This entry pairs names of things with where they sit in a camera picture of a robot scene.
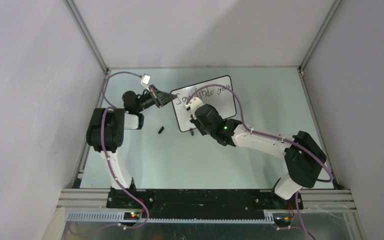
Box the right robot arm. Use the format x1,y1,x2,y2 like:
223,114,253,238
185,102,326,209

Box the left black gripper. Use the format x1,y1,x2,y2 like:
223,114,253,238
135,85,176,113

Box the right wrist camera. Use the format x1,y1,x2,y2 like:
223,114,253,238
184,97,205,120

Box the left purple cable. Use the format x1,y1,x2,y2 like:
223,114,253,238
100,71,150,231

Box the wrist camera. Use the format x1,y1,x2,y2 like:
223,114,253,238
184,97,205,120
140,73,151,89

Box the aluminium frame rail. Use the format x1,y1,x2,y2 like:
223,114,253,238
57,188,357,224

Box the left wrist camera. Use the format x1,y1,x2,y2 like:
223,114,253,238
140,73,151,89

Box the black framed whiteboard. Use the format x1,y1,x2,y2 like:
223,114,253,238
170,75,237,133

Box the black marker cap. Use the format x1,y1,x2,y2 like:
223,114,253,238
157,126,165,134

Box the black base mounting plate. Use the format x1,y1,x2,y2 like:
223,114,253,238
106,188,304,221

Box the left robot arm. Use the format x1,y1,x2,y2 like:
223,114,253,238
86,85,177,208

